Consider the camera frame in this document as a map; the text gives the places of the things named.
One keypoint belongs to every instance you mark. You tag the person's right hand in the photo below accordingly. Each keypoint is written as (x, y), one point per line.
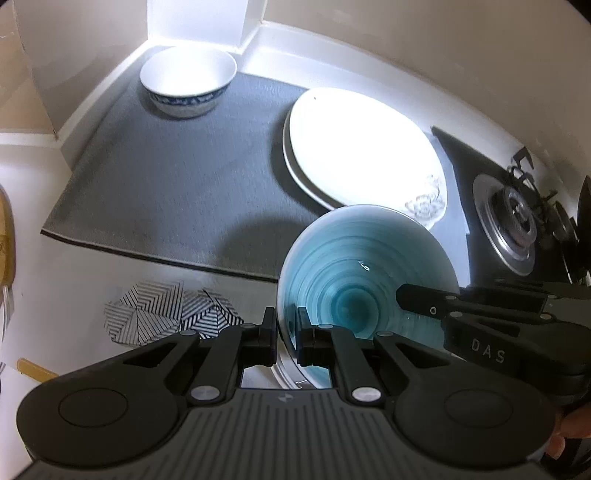
(575, 429)

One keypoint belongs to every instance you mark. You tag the wooden stick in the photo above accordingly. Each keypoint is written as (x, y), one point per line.
(37, 370)

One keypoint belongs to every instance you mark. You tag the round white floral plate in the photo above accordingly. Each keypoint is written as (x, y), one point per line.
(360, 152)

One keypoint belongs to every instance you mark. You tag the black white striped trivet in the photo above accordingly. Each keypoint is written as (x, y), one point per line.
(147, 314)

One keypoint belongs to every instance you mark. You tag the wooden cutting board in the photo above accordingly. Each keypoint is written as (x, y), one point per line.
(7, 240)

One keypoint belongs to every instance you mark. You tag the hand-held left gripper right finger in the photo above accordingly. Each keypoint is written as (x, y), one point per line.
(302, 341)

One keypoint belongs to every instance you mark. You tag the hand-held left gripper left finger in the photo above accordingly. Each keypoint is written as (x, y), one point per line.
(270, 337)

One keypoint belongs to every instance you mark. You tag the black pan support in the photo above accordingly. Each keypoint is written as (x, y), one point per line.
(554, 217)

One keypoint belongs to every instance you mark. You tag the white bowl blue pattern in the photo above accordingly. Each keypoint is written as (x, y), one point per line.
(189, 76)

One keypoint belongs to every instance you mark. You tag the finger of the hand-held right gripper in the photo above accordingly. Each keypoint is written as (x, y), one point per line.
(429, 302)

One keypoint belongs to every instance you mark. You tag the grey drying mat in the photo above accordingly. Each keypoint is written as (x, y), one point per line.
(161, 184)

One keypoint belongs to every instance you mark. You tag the teal glazed bowl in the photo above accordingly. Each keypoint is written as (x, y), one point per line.
(351, 258)

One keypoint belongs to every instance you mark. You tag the metal stove burner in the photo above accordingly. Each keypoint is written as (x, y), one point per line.
(508, 226)

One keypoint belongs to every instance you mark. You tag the gas stove burner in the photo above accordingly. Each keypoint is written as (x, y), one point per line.
(461, 194)

